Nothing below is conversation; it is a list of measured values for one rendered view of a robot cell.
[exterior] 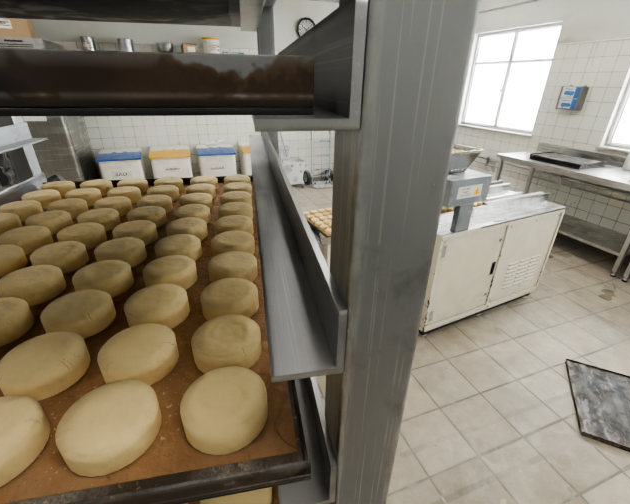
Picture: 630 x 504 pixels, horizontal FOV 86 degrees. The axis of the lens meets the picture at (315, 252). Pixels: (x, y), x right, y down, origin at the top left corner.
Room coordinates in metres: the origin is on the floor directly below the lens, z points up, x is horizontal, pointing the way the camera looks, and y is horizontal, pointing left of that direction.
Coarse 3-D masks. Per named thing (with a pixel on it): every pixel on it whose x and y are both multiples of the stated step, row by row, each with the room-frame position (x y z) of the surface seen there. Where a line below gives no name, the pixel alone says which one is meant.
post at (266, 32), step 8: (264, 8) 0.70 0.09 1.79; (272, 8) 0.70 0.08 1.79; (264, 16) 0.70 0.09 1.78; (272, 16) 0.70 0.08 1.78; (264, 24) 0.70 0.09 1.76; (272, 24) 0.70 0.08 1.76; (264, 32) 0.70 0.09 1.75; (272, 32) 0.70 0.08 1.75; (264, 40) 0.70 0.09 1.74; (272, 40) 0.70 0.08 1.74; (264, 48) 0.70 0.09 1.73; (272, 48) 0.70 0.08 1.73; (272, 136) 0.70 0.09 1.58
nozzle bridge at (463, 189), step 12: (456, 180) 1.92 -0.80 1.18; (468, 180) 1.96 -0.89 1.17; (480, 180) 2.00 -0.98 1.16; (456, 192) 1.92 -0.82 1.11; (468, 192) 1.97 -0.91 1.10; (480, 192) 2.01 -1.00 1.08; (444, 204) 1.92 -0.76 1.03; (456, 204) 1.93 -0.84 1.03; (468, 204) 1.98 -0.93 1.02; (456, 216) 1.96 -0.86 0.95; (468, 216) 1.99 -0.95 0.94; (456, 228) 1.95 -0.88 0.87
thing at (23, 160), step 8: (0, 120) 0.61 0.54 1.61; (8, 120) 0.61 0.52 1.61; (16, 120) 0.62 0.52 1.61; (8, 152) 0.61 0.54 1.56; (16, 152) 0.61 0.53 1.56; (24, 152) 0.62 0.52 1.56; (32, 152) 0.64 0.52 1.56; (16, 160) 0.61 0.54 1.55; (24, 160) 0.62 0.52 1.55; (32, 160) 0.63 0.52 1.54; (16, 168) 0.61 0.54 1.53; (24, 168) 0.61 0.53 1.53; (32, 168) 0.62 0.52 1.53; (16, 176) 0.61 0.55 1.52; (24, 176) 0.61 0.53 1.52; (32, 176) 0.62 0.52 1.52
